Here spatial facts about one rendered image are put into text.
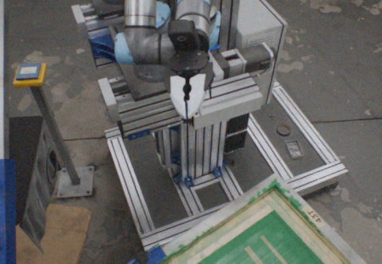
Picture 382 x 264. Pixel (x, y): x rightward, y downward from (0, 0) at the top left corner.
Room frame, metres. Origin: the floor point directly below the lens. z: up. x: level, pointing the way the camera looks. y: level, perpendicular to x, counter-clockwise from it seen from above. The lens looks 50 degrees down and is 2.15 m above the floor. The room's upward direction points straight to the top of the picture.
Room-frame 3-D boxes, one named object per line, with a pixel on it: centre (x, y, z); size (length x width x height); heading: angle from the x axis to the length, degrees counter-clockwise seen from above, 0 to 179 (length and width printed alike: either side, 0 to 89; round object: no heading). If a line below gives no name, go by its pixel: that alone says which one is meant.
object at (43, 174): (0.79, 0.63, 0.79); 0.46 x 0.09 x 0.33; 5
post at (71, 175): (1.30, 0.74, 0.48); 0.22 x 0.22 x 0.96; 5
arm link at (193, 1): (0.72, -0.01, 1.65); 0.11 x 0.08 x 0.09; 178
